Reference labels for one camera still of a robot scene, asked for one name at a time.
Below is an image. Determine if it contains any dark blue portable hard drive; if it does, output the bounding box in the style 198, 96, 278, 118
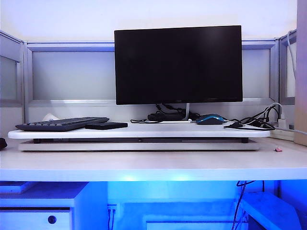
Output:
85, 121, 129, 131

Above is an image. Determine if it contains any black power adapter brick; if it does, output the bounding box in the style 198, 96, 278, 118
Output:
147, 113, 186, 121

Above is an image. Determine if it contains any white riser platform board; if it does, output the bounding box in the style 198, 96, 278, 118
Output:
8, 121, 271, 140

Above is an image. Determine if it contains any silver monitor stand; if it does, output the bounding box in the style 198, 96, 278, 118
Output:
143, 103, 193, 124

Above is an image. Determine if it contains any blue and black mouse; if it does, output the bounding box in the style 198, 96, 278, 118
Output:
196, 114, 225, 126

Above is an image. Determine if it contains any black computer monitor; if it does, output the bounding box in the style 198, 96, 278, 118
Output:
114, 25, 244, 106

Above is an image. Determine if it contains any grey framed back partition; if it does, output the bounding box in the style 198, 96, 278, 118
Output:
23, 40, 280, 107

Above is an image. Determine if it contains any black computer keyboard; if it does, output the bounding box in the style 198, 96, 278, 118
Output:
15, 116, 110, 132

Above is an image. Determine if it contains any white tissue pack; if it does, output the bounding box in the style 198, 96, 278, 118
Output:
41, 113, 59, 121

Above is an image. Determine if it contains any white power strip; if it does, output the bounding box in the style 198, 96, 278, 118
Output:
268, 122, 296, 142

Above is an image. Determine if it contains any grey framed side partition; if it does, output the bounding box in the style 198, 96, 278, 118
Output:
0, 30, 26, 108
278, 30, 297, 106

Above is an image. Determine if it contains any white drawer cabinet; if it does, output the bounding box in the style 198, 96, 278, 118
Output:
0, 182, 108, 230

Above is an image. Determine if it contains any white slanted box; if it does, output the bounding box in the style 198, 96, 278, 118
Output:
241, 191, 304, 230

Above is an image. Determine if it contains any black monitor cables bundle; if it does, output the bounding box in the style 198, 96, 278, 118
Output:
155, 103, 184, 115

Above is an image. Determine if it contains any black tangled cable bunch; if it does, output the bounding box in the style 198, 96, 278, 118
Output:
239, 103, 280, 127

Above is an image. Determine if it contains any dark under-desk cable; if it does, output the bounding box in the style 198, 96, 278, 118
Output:
233, 180, 255, 230

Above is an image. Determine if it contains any white hanging cable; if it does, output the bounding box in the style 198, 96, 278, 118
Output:
285, 30, 298, 96

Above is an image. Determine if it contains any light wooden post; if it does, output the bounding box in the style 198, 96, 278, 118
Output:
294, 0, 307, 146

